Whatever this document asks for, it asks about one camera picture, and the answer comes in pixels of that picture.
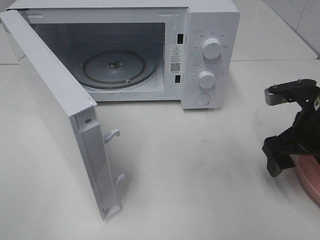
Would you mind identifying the white microwave knob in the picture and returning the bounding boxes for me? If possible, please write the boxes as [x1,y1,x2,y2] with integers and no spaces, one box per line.
[198,70,216,89]
[200,36,222,60]

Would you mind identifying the white microwave oven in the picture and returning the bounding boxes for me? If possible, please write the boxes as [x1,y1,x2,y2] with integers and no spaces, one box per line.
[0,0,240,109]

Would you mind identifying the white microwave door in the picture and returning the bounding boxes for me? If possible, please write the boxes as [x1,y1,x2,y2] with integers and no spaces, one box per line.
[0,10,121,220]

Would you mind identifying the white lower microwave knob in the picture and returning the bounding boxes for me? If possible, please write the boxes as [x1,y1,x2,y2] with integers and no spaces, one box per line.
[198,70,216,89]

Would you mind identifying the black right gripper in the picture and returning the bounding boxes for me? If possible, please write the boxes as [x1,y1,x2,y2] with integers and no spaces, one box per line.
[262,98,320,177]

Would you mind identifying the white upper microwave knob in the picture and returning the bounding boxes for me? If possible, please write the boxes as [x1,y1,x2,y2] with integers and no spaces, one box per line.
[200,36,222,60]

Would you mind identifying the pink round plate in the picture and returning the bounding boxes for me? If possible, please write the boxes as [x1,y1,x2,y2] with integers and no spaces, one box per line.
[296,155,320,206]

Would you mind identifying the glass microwave turntable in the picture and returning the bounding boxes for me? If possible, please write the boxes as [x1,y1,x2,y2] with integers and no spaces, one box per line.
[78,50,158,90]

